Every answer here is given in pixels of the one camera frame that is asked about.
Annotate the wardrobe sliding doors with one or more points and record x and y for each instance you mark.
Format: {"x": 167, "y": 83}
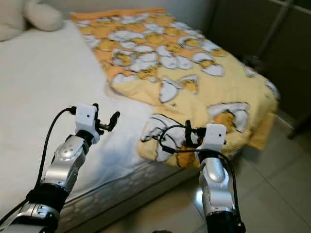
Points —
{"x": 248, "y": 29}

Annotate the beige plush toy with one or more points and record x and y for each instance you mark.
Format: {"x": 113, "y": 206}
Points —
{"x": 43, "y": 17}

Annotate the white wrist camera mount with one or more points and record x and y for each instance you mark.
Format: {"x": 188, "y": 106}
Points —
{"x": 85, "y": 119}
{"x": 215, "y": 137}

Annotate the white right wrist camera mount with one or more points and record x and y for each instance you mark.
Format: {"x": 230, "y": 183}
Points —
{"x": 215, "y": 137}

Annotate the white bed mattress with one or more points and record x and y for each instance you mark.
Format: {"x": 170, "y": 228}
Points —
{"x": 48, "y": 87}

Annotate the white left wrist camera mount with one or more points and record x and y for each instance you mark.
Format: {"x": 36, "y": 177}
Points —
{"x": 85, "y": 119}

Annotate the yellow cartoon print blanket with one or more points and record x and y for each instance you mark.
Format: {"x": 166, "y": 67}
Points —
{"x": 150, "y": 53}

